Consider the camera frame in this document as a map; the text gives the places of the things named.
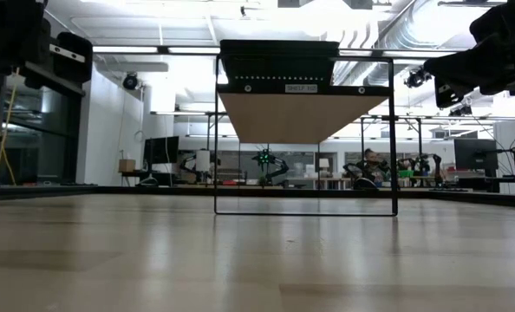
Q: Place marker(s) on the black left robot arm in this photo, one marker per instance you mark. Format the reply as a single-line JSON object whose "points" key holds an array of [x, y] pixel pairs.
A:
{"points": [[6, 39]]}

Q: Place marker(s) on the cardboard box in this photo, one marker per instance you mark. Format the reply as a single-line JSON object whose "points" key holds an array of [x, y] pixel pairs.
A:
{"points": [[127, 165]]}

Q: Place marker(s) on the black ceiling-hung camera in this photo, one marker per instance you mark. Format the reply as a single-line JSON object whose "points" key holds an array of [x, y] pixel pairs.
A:
{"points": [[415, 78]]}

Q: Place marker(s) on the white cylindrical container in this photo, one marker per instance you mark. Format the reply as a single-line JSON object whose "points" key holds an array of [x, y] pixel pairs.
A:
{"points": [[203, 160]]}

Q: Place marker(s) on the long ceiling light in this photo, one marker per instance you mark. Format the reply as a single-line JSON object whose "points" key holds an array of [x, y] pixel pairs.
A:
{"points": [[418, 54], [125, 49], [192, 50]]}

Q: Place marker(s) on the black aluminium table frame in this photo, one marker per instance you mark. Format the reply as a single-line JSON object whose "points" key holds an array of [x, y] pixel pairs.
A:
{"points": [[110, 190]]}

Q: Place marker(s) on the black round wall speaker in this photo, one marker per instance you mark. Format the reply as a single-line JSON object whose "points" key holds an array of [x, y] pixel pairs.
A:
{"points": [[130, 81]]}

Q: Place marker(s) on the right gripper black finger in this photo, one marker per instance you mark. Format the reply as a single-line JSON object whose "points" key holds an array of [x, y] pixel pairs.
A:
{"points": [[452, 69]]}

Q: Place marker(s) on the person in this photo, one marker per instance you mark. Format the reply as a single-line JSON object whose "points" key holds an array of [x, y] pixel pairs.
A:
{"points": [[372, 164]]}

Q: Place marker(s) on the black robot arm green light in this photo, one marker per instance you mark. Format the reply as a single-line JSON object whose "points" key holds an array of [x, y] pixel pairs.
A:
{"points": [[270, 162]]}

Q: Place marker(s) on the black computer monitor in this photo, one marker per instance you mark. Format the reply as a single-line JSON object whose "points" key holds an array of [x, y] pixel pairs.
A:
{"points": [[474, 154], [162, 149]]}

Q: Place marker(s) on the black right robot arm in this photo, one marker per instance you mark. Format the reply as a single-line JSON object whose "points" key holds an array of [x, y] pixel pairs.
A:
{"points": [[509, 47]]}

